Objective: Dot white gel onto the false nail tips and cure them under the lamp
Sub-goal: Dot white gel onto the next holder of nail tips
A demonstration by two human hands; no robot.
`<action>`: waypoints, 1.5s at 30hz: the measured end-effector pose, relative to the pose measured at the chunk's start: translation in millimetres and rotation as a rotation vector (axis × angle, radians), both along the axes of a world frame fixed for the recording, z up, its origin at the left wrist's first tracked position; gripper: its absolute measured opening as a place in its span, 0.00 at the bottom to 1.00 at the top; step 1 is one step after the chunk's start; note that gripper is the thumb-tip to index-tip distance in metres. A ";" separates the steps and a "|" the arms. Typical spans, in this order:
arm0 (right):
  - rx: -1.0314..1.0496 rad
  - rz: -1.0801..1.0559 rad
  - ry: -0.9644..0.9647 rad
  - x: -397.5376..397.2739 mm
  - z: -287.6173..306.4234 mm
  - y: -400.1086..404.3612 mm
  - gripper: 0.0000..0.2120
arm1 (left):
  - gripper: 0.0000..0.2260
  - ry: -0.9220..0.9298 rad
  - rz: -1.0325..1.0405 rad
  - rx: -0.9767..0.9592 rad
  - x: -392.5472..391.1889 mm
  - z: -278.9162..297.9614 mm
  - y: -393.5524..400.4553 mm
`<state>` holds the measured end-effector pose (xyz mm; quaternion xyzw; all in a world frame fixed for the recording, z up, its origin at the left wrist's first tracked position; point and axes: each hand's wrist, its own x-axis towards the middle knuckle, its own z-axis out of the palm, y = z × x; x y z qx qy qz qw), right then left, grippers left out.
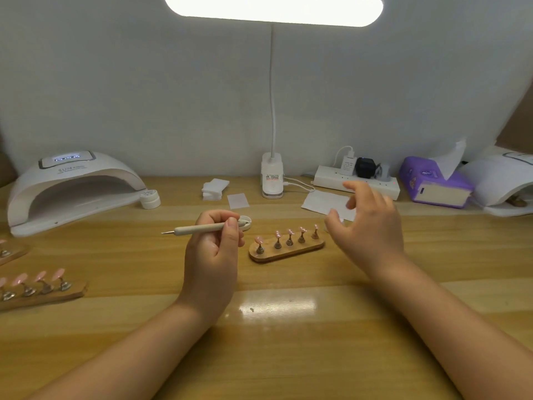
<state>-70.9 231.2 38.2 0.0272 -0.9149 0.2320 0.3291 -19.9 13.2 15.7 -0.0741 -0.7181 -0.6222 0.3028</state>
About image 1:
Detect person's right hand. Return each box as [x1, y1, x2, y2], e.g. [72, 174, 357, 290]
[325, 179, 406, 280]

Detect person's left hand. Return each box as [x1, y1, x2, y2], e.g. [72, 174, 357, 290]
[177, 209, 248, 323]

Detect stack of white cotton pads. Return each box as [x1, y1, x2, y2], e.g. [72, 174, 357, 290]
[200, 178, 230, 202]

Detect wooden stands with pink nails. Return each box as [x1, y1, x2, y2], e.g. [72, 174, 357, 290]
[0, 239, 88, 312]

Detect white power strip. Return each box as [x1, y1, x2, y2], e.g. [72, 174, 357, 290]
[313, 166, 401, 202]

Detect white desk lamp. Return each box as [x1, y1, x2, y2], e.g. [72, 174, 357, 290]
[163, 0, 385, 198]

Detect person's left forearm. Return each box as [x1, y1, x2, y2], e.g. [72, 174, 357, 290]
[25, 296, 218, 400]

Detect white paper sheet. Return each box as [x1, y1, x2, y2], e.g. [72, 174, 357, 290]
[300, 189, 358, 222]

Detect wooden nail holder strip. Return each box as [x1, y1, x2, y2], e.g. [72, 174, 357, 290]
[248, 223, 326, 264]

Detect black plug adapter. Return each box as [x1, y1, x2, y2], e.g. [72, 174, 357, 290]
[354, 157, 378, 179]

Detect white nail lamp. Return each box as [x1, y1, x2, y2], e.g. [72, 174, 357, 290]
[7, 151, 148, 238]
[460, 147, 533, 217]

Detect grey dotting pen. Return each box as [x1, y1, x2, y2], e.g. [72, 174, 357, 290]
[162, 218, 251, 237]

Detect person's right forearm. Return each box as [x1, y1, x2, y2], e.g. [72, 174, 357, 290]
[376, 256, 533, 400]

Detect small closed white jar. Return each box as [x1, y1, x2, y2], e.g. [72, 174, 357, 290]
[140, 189, 162, 210]

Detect purple tissue box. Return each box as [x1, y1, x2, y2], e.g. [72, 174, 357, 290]
[398, 156, 476, 209]

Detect brown wooden board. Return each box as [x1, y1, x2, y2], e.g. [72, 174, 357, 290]
[495, 79, 533, 153]

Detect white tissue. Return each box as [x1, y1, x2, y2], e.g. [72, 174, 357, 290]
[433, 138, 467, 180]

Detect white charger plug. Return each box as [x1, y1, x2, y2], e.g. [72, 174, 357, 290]
[338, 153, 358, 176]

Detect brown cardboard box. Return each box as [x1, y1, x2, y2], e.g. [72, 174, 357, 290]
[0, 129, 19, 190]

